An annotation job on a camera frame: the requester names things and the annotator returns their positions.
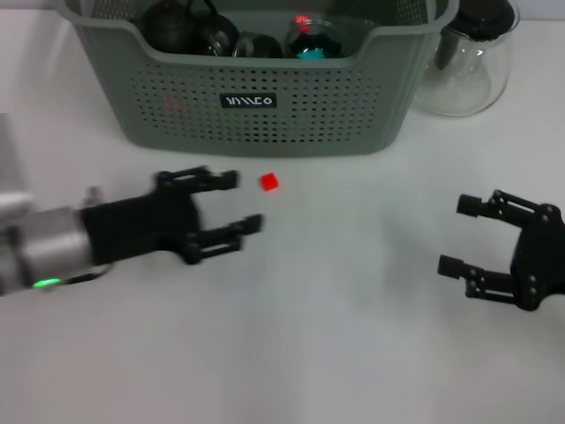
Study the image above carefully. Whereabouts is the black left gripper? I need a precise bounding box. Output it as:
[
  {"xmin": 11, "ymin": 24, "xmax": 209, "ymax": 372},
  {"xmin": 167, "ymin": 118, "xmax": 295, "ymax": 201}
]
[{"xmin": 80, "ymin": 165, "xmax": 266, "ymax": 267}]

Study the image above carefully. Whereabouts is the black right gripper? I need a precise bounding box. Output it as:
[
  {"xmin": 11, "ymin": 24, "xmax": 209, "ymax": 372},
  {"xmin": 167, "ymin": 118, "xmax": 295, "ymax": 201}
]
[{"xmin": 436, "ymin": 188, "xmax": 565, "ymax": 311}]

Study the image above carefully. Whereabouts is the glass teacup with black holder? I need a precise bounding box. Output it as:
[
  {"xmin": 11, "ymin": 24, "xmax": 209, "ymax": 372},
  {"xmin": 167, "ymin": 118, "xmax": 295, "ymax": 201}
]
[
  {"xmin": 187, "ymin": 0, "xmax": 242, "ymax": 57},
  {"xmin": 285, "ymin": 18, "xmax": 344, "ymax": 59},
  {"xmin": 232, "ymin": 31, "xmax": 284, "ymax": 59}
]

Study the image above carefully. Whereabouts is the grey-green perforated storage bin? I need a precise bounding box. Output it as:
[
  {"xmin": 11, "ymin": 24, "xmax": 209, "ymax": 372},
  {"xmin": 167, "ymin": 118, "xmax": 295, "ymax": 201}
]
[{"xmin": 64, "ymin": 0, "xmax": 460, "ymax": 158}]

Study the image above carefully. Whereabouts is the glass carafe with black lid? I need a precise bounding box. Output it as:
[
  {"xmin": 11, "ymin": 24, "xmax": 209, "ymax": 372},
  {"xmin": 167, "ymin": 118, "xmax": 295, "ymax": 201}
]
[{"xmin": 412, "ymin": 0, "xmax": 522, "ymax": 118}]

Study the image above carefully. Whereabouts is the dark clay teapot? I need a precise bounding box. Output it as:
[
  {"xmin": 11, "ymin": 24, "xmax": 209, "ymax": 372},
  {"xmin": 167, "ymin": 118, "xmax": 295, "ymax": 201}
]
[{"xmin": 132, "ymin": 0, "xmax": 200, "ymax": 54}]

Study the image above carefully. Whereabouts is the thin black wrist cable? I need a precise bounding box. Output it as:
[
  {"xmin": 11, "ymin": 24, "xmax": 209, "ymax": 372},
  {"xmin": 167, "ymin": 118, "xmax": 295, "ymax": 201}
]
[{"xmin": 59, "ymin": 263, "xmax": 112, "ymax": 287}]

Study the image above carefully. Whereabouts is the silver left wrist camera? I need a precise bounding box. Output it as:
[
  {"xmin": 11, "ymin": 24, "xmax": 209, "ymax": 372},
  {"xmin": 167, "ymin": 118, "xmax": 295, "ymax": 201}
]
[{"xmin": 0, "ymin": 112, "xmax": 35, "ymax": 224}]

